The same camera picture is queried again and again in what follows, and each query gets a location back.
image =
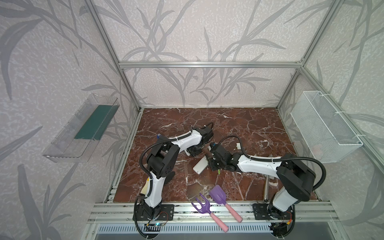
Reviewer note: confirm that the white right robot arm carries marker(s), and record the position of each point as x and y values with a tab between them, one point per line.
296	177

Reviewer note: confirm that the purple garden shovel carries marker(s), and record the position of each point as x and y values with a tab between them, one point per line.
220	197

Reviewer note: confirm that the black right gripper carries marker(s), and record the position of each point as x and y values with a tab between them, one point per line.
214	162

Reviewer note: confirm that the yellow black work glove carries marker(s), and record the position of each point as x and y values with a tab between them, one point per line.
145	189

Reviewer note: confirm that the white wire mesh basket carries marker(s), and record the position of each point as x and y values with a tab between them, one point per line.
327	134

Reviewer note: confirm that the white air conditioner remote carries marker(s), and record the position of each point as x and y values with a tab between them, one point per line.
201	165

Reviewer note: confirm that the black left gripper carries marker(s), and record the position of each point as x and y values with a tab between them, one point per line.
194	150

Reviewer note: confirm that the aluminium frame profiles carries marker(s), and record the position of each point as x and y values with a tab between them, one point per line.
299	66

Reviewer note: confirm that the clear acrylic wall shelf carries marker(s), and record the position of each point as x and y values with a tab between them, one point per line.
79	138

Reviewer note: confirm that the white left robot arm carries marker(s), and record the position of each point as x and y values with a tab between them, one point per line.
158	160

